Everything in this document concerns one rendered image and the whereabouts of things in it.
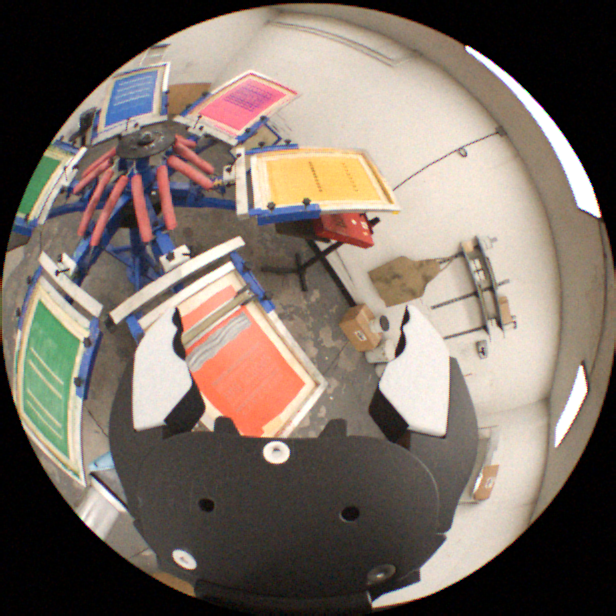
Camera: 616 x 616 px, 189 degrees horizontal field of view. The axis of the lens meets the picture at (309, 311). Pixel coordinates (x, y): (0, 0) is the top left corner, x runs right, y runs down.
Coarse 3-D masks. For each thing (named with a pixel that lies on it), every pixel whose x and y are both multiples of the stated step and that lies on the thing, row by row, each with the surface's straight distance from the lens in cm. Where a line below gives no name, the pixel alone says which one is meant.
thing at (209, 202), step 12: (180, 204) 129; (204, 204) 130; (216, 204) 131; (228, 204) 132; (252, 204) 139; (276, 228) 133; (288, 228) 138; (300, 228) 145; (312, 228) 153; (324, 240) 155
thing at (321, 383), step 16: (224, 272) 98; (192, 288) 92; (176, 304) 89; (256, 304) 102; (144, 320) 88; (272, 320) 100; (288, 336) 103; (304, 368) 110; (320, 384) 112; (304, 400) 109; (208, 416) 88; (288, 432) 103
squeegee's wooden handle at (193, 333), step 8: (240, 296) 88; (248, 296) 90; (232, 304) 86; (216, 312) 83; (224, 312) 84; (208, 320) 82; (216, 320) 83; (200, 328) 80; (184, 336) 79; (192, 336) 79; (184, 344) 79
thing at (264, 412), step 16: (192, 320) 91; (208, 336) 91; (224, 352) 92; (208, 368) 90; (224, 368) 92; (208, 384) 90; (208, 400) 90; (224, 400) 92; (240, 416) 95; (256, 416) 98; (272, 416) 101; (256, 432) 99
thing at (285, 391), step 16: (224, 288) 99; (208, 304) 95; (224, 320) 94; (240, 336) 95; (256, 336) 98; (240, 352) 94; (272, 352) 101; (288, 368) 105; (288, 384) 104; (304, 384) 110; (272, 400) 100; (288, 400) 105
